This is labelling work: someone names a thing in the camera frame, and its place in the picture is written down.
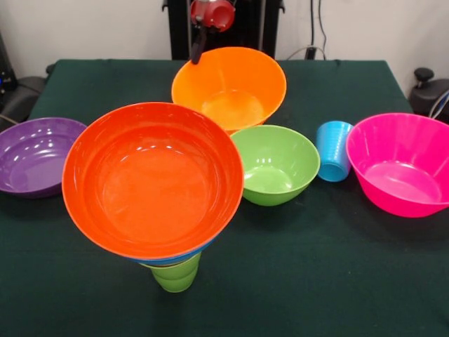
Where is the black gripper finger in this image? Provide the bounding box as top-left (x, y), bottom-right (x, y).
top-left (190, 23), bottom-right (208, 65)

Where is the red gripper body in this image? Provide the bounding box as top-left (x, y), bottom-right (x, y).
top-left (190, 0), bottom-right (236, 33)

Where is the large yellow-orange bowl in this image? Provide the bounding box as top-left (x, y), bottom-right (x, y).
top-left (170, 46), bottom-right (288, 136)

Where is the wide red-orange bowl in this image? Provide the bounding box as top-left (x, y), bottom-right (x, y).
top-left (61, 101), bottom-right (245, 260)

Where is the large green bowl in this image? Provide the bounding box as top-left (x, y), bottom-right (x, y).
top-left (230, 124), bottom-right (321, 207)

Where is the blue cup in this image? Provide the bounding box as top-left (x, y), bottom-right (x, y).
top-left (315, 120), bottom-right (354, 183)

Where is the wide purple bowl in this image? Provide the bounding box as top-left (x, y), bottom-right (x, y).
top-left (0, 117), bottom-right (88, 199)

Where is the blue bowl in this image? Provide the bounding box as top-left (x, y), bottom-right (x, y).
top-left (126, 234), bottom-right (225, 267)

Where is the stack of green cups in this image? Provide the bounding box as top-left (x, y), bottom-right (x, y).
top-left (149, 251), bottom-right (203, 293)

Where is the large pink bowl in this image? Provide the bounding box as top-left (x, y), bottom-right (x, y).
top-left (345, 112), bottom-right (449, 219)

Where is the black equipment box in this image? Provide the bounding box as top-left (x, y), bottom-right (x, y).
top-left (0, 31), bottom-right (18, 98)

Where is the grey chair with black knob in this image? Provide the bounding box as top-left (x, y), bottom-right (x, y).
top-left (408, 67), bottom-right (449, 122)

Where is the dark green tablecloth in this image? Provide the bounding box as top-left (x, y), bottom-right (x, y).
top-left (0, 58), bottom-right (449, 337)

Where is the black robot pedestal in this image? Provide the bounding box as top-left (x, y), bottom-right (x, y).
top-left (161, 0), bottom-right (286, 60)

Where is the white cable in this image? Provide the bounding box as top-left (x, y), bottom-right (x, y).
top-left (286, 45), bottom-right (310, 60)

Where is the black wall cable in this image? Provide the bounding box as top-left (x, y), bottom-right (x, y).
top-left (310, 0), bottom-right (329, 60)

